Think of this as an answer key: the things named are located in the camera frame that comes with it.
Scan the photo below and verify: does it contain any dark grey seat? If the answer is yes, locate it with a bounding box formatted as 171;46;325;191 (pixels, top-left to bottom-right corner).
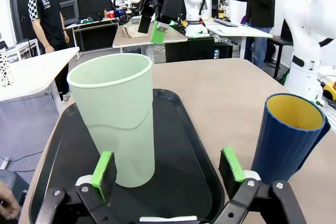
0;170;30;209

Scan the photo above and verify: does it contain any man in checkered-sleeve shirt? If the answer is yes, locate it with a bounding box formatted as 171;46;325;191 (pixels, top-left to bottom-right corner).
27;0;70;101

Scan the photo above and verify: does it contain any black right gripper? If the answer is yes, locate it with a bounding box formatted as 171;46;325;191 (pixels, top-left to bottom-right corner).
137;0;184;46

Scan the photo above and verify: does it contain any white desk with keyboard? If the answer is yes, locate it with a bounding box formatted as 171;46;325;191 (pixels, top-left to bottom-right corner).
203;19;274;59

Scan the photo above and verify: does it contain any beige desk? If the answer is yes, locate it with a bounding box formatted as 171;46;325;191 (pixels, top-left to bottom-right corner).
112;20;188;63

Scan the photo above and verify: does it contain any person's left hand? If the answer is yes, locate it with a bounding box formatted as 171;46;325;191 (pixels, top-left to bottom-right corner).
0;180;21;220

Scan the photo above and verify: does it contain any beige tote bag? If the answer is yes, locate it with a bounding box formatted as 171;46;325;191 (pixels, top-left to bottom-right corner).
123;23;144;38

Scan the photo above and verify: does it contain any black floor cable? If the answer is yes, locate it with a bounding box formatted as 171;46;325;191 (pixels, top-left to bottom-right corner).
0;150;43;167

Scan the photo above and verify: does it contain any blue cup yellow inside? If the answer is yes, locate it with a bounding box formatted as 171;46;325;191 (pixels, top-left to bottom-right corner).
251;92;331;185

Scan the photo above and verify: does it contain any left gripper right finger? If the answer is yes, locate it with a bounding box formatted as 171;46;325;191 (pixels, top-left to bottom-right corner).
215;146;307;224

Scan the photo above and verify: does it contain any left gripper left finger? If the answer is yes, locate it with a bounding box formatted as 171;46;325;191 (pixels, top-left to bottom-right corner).
34;151;118;224

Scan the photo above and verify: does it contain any white robot with round base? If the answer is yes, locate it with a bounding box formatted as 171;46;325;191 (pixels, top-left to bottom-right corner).
183;0;211;37

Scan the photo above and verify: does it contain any black plastic tray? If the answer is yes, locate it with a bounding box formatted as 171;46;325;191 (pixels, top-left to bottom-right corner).
28;89;226;224

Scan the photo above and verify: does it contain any black computer tower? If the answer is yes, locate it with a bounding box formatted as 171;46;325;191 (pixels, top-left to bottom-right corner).
214;41;234;59

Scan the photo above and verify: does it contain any spotted cup with black lid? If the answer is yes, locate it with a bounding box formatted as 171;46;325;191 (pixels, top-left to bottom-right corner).
0;47;14;89

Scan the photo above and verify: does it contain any grey keyboard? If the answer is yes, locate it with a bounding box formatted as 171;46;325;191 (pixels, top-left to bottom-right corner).
214;18;239;28

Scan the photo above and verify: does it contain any man in black shirt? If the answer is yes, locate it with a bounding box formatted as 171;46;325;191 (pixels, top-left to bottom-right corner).
228;0;278;70

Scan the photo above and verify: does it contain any black office chair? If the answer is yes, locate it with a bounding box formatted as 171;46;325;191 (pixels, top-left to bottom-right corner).
267;19;295;78

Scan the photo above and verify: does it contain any white desk with clutter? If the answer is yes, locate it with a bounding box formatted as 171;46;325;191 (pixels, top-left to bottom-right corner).
65;16;119;51

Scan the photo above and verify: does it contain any white table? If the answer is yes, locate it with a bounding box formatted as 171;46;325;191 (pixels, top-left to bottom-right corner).
0;47;80;120

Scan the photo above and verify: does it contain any tall pale green cup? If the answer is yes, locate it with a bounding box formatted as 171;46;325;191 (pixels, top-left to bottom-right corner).
67;53;155;188

